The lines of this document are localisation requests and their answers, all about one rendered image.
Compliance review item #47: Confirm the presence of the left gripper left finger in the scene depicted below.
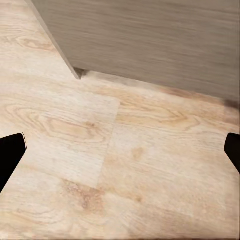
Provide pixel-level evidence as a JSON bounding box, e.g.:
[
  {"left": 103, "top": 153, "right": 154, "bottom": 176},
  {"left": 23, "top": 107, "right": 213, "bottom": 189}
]
[{"left": 0, "top": 133, "right": 26, "bottom": 193}]

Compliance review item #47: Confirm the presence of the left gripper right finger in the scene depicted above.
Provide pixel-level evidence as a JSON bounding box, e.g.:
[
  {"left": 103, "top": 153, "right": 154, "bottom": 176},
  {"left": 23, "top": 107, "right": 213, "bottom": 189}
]
[{"left": 224, "top": 133, "right": 240, "bottom": 173}]

